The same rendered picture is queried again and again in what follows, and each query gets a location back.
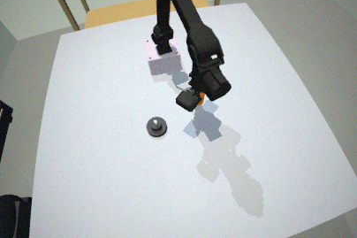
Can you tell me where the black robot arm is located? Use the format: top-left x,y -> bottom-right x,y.
151,0 -> 232,102

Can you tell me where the orange knob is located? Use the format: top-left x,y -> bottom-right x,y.
197,92 -> 205,105

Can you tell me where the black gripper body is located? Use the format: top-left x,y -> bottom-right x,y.
176,72 -> 204,112

